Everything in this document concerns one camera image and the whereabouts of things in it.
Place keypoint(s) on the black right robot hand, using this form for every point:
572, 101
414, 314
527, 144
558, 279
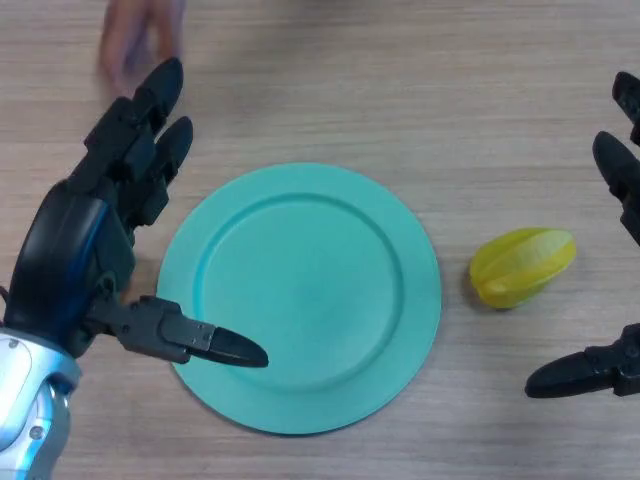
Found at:
575, 372

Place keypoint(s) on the yellow starfruit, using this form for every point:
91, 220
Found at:
522, 267

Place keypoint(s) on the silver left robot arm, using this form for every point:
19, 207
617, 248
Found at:
30, 400

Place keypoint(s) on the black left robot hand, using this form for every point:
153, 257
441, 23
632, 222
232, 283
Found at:
75, 240

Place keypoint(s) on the bare person hand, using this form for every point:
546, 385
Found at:
135, 30

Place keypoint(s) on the green round plate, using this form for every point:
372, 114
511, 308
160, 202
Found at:
310, 300

